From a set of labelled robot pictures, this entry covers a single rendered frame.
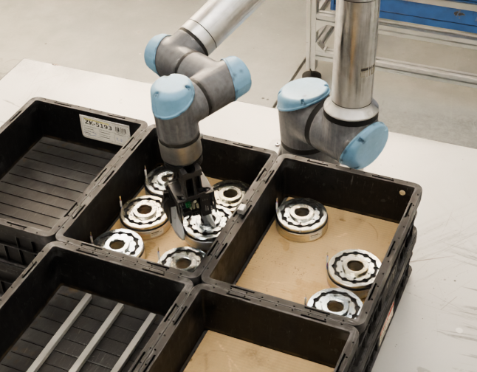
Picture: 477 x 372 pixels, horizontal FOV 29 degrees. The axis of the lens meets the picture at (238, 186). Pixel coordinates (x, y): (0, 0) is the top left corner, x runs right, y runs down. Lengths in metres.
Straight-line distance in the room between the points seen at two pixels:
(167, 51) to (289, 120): 0.42
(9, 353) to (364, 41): 0.89
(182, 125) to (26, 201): 0.54
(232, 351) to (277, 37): 2.66
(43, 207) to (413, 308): 0.79
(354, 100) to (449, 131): 1.71
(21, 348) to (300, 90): 0.81
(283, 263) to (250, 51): 2.34
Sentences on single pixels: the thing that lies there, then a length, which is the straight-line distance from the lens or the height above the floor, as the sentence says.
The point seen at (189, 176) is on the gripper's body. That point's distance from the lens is 1.64.
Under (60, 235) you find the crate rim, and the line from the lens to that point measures 1.75.
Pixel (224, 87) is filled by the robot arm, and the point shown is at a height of 1.19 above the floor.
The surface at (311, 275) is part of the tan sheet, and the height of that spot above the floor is 0.83.
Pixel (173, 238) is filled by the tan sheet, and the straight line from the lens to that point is 1.86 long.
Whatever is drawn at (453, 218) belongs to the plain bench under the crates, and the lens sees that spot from 2.12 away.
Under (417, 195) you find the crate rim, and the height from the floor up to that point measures 0.93.
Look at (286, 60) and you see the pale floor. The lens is 3.98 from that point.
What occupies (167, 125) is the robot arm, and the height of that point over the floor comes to 1.16.
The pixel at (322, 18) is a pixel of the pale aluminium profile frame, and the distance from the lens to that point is 3.69.
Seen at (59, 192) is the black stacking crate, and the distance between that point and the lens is 2.02.
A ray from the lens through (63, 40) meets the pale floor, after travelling 4.26.
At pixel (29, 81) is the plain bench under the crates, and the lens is 2.65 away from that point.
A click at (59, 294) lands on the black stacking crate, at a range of 1.79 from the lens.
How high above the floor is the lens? 2.07
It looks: 39 degrees down
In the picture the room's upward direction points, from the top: 3 degrees counter-clockwise
